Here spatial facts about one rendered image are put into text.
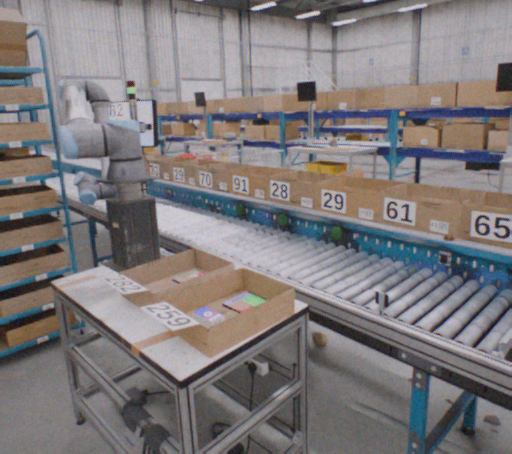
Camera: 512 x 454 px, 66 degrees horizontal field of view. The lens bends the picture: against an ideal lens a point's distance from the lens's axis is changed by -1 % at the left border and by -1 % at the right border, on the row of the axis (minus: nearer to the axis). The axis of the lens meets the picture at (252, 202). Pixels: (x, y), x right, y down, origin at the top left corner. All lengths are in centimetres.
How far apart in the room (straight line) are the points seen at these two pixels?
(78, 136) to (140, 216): 44
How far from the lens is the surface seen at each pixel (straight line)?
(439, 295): 173
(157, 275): 181
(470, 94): 666
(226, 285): 160
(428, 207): 196
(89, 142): 187
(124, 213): 189
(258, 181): 261
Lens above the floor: 147
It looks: 13 degrees down
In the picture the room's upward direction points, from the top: 2 degrees counter-clockwise
